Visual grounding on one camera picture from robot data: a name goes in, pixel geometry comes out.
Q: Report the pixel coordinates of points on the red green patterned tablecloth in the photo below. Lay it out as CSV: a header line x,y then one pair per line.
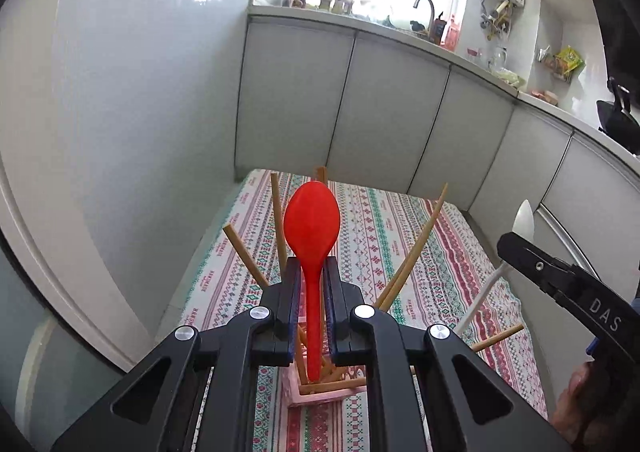
x,y
370,232

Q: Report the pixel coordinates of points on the clear glass jar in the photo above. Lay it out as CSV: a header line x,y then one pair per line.
x,y
498,59

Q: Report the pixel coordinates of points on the grey kitchen cabinets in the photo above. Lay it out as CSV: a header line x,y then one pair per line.
x,y
390,106

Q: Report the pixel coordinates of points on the yellow green snack packets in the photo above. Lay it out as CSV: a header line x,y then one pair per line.
x,y
567,62

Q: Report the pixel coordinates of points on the person's right hand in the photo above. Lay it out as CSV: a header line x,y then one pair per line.
x,y
570,407

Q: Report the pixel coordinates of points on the metal sink faucet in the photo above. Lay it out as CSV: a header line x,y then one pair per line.
x,y
425,11

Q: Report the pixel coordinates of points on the kitchen countertop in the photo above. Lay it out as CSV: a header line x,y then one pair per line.
x,y
465,59

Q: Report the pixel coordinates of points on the dark bottle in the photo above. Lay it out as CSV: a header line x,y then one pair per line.
x,y
437,29

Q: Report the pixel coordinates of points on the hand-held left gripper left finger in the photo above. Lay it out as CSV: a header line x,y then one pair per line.
x,y
292,312

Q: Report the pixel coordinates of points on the pink perforated plastic basket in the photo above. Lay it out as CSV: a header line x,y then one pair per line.
x,y
320,399

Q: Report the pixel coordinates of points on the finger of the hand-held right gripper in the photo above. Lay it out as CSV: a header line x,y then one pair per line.
x,y
530,257

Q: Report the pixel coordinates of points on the red bottle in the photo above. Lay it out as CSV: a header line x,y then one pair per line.
x,y
451,34

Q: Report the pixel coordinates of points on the water heater pipes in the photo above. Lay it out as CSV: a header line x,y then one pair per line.
x,y
495,19

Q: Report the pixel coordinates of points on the white plastic spoon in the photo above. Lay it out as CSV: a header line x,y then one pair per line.
x,y
524,222

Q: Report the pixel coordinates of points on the black wok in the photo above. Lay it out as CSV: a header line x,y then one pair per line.
x,y
620,121

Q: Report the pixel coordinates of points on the red plastic spoon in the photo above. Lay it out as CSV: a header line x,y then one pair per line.
x,y
312,222

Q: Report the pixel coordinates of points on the green vegetables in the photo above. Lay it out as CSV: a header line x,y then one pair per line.
x,y
510,77

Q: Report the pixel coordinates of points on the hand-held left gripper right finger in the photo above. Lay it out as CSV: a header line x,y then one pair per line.
x,y
331,312

